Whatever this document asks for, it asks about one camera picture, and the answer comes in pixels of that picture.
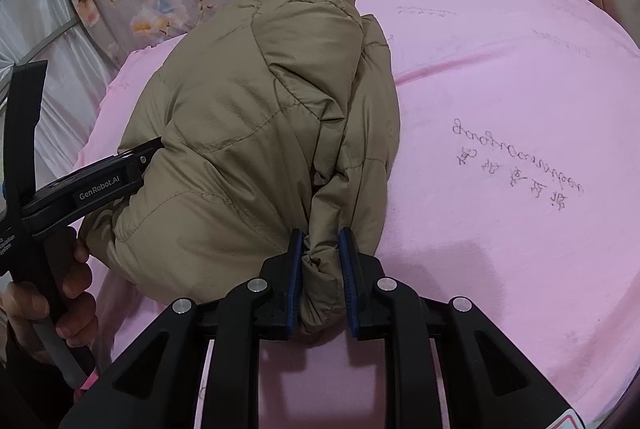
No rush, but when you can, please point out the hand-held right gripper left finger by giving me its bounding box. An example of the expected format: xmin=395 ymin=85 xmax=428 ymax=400
xmin=59 ymin=228 xmax=308 ymax=429

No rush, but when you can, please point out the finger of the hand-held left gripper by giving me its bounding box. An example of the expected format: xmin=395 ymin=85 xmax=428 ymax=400
xmin=114 ymin=137 xmax=164 ymax=182

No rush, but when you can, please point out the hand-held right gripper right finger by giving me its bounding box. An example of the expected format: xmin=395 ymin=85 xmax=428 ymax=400
xmin=336 ymin=227 xmax=587 ymax=429

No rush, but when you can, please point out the khaki puffer jacket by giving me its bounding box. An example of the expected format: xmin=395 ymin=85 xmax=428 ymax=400
xmin=79 ymin=0 xmax=403 ymax=335

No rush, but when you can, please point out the person's left hand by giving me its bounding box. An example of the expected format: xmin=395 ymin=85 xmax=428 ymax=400
xmin=0 ymin=229 xmax=99 ymax=365

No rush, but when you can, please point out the pink blanket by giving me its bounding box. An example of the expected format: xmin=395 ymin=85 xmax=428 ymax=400
xmin=75 ymin=0 xmax=640 ymax=429

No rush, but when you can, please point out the silver grey curtain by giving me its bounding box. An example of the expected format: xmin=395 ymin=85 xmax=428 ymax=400
xmin=0 ymin=0 xmax=126 ymax=170

